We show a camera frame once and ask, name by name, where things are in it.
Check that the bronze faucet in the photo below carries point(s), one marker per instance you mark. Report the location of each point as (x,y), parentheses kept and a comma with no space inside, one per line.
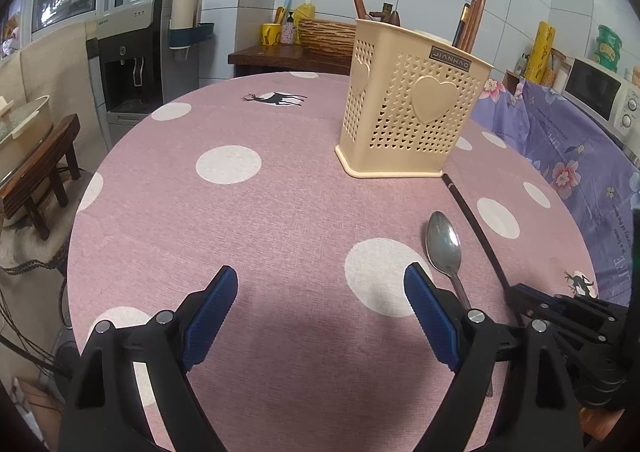
(382,11)

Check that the beige plastic utensil holder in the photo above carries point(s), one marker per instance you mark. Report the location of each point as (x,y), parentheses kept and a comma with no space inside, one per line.
(400,122)

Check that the stack of green packets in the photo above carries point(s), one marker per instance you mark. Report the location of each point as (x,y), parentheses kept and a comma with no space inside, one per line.
(609,47)

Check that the woven wooden basin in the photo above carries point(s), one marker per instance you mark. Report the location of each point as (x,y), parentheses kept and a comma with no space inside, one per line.
(325,35)

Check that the wooden stool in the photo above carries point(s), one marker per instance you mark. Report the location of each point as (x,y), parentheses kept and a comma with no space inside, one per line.
(45,157)

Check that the yellow packet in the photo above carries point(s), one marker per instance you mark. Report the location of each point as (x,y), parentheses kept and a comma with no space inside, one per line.
(542,52)

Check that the wooden counter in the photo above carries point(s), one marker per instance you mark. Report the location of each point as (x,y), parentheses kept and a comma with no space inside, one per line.
(285,60)

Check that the paper cup tube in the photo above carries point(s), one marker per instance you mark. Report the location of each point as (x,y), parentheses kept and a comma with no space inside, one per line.
(186,2)

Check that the teal cup holder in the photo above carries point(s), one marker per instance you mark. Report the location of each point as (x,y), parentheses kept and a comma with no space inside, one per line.
(192,35)

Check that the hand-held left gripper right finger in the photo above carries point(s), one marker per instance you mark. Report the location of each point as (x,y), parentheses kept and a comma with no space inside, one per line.
(432,322)

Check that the small floral bottle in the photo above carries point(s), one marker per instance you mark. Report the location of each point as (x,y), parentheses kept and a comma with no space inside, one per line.
(288,32)

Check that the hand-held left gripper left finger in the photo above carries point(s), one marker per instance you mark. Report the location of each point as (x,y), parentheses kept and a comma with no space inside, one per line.
(210,322)

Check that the purple floral cloth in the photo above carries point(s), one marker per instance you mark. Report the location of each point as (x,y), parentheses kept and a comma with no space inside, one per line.
(565,157)

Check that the white microwave oven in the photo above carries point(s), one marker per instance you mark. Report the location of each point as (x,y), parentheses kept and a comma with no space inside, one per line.
(597,92)

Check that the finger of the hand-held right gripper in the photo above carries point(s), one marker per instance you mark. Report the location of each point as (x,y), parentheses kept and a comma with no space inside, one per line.
(540,296)
(525,311)

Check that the pink polka dot tablecloth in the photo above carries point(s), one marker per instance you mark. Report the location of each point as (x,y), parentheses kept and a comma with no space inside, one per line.
(280,232)

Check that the metal spoon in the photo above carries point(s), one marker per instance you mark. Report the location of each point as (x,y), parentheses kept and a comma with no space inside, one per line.
(442,244)

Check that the yellow soap bottle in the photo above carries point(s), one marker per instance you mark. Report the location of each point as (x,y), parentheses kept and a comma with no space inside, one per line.
(305,12)

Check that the pale pot with lid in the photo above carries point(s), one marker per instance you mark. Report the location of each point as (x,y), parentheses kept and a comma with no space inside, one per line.
(22,127)

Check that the water dispenser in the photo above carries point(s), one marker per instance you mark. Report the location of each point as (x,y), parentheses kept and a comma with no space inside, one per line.
(130,62)

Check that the yellow mug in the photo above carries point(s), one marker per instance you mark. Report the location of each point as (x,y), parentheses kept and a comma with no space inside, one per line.
(270,35)

